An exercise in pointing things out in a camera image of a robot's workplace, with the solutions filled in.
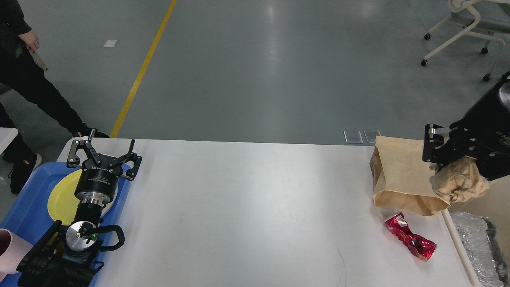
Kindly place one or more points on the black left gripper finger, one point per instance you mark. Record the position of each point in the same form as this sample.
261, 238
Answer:
93, 159
115, 164

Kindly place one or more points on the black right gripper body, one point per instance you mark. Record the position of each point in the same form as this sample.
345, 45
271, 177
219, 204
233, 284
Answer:
483, 132

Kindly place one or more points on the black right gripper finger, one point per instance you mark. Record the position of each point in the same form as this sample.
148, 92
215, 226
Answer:
439, 151
493, 166

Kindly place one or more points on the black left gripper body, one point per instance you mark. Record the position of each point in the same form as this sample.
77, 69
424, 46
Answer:
98, 185

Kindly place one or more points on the brown paper ball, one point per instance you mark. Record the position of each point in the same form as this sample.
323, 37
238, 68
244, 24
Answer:
460, 181

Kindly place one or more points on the yellow plastic plate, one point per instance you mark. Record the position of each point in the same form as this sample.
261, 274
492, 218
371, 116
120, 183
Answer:
62, 203

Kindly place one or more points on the small brown paper bag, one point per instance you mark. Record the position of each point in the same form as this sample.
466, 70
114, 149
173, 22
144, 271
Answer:
401, 179

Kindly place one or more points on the foil bag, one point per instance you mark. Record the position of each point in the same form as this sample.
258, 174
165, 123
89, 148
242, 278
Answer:
478, 236

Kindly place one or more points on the dark green mug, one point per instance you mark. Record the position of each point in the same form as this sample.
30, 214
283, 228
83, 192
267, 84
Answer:
83, 260

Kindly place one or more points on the red foil wrapper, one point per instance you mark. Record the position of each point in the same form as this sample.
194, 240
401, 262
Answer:
419, 246

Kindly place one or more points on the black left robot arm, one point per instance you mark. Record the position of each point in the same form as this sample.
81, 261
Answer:
44, 265

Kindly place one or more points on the pink plate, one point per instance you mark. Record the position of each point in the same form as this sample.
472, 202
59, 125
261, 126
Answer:
107, 206

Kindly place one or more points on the beige plastic bin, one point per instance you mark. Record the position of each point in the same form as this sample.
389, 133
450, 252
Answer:
495, 205

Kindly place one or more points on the white side table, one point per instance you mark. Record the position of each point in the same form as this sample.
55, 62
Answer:
7, 135

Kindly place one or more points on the clear floor plate right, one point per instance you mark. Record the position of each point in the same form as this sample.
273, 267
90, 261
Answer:
371, 135

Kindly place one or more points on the clear floor plate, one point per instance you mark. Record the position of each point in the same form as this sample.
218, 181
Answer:
371, 135
353, 136

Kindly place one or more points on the clear floor plate left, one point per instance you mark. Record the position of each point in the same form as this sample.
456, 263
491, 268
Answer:
353, 136

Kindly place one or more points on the pink ribbed cup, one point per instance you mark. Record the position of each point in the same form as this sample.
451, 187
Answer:
12, 250

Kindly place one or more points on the white office chair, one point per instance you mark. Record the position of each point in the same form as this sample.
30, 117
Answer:
477, 18

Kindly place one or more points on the white floor tag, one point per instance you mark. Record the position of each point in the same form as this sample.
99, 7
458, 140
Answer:
110, 43

